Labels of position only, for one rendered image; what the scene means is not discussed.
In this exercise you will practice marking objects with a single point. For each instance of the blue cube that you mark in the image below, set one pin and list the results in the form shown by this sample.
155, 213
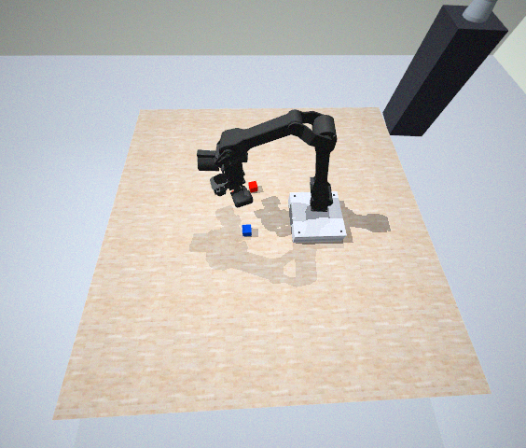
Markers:
246, 230

